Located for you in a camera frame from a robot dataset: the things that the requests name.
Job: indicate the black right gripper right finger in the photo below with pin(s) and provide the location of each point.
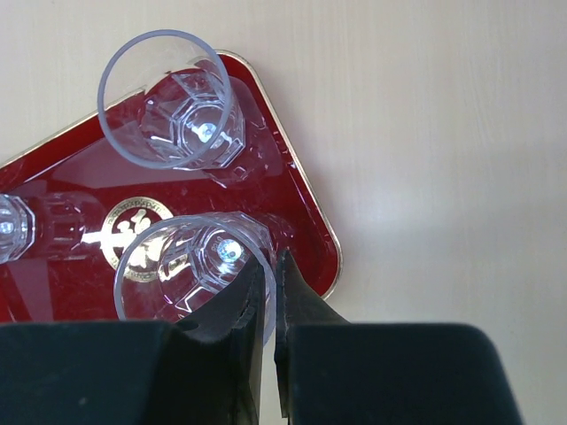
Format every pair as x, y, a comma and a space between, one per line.
332, 371

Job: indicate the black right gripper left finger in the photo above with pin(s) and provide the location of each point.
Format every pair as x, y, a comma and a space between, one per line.
204, 369

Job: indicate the clear faceted glass three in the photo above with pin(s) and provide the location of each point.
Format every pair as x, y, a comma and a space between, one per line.
174, 267

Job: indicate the clear faceted glass five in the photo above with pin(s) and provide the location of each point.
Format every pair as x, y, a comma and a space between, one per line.
17, 229

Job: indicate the clear faceted glass four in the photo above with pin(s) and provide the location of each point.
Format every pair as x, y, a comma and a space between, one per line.
165, 101

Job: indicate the red tray gold emblem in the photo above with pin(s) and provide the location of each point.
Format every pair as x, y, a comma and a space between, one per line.
266, 182

